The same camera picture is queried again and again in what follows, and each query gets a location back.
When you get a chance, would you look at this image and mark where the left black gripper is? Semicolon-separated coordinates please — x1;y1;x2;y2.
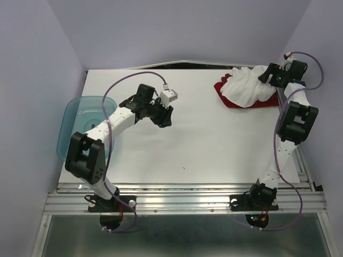
145;97;174;129

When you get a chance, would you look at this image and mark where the white ruffled skirt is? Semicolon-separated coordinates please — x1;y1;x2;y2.
220;65;276;108

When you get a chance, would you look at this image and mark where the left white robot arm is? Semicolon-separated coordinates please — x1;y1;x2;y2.
65;84;178;211

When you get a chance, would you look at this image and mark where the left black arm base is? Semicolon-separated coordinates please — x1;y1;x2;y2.
84;194;133;232

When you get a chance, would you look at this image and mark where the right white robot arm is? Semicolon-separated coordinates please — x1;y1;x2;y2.
247;54;319;209

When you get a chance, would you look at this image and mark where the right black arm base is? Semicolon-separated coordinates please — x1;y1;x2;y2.
229;184;279;229

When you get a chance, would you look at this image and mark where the red polka dot skirt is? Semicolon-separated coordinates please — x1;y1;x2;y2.
213;73;279;109

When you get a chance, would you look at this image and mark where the teal plastic bin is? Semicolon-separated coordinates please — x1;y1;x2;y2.
56;96;117;161

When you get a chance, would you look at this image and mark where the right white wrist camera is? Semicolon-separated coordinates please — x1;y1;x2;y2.
280;52;296;71

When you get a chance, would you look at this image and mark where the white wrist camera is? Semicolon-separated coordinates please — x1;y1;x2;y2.
280;52;296;71
159;89;178;106

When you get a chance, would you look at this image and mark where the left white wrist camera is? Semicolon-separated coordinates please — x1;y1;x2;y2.
159;89;178;106

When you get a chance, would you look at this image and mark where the aluminium rail frame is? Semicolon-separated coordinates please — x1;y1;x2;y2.
32;149;339;256

